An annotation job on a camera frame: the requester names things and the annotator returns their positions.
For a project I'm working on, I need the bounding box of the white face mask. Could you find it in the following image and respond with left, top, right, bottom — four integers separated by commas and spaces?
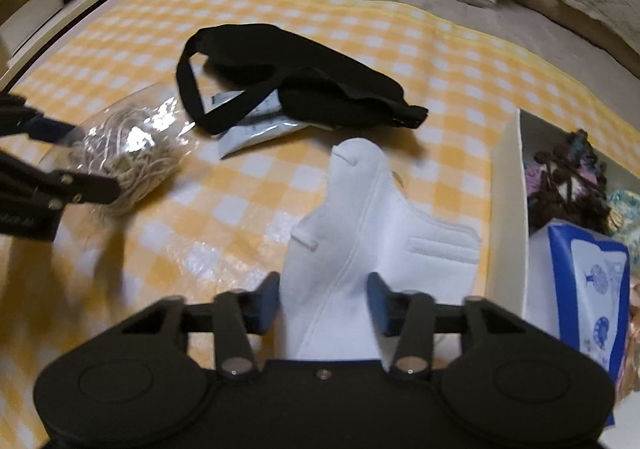
279, 136, 483, 362

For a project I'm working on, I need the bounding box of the blue tissue packet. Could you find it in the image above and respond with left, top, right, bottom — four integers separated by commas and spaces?
527, 223, 632, 375

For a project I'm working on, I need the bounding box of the clear bag of rubber bands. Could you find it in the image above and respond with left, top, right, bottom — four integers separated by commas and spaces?
37, 82, 201, 220

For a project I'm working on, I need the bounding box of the dark brown scrunchie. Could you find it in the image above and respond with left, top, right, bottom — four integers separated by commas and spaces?
525, 129, 611, 232

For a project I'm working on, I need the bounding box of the white flat box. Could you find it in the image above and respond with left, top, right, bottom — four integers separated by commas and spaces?
0, 0, 66, 55

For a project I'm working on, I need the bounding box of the small clear packet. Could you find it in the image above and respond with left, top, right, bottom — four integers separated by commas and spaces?
212, 90, 313, 161

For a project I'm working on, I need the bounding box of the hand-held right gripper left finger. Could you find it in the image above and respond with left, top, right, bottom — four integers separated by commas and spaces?
122, 271, 281, 379

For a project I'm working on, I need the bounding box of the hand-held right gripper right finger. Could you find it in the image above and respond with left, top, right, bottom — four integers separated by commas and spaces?
366, 272, 519, 374

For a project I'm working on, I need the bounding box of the black eye mask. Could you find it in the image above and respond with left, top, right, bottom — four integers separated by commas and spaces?
175, 23, 430, 136

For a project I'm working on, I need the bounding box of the white cardboard box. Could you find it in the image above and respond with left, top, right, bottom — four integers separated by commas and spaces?
489, 108, 640, 430

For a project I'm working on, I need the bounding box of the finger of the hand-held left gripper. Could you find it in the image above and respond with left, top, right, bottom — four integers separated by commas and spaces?
0, 149, 121, 210
0, 92, 76, 145

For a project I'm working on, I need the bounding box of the yellow checked mat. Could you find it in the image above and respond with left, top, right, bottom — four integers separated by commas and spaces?
0, 0, 621, 449

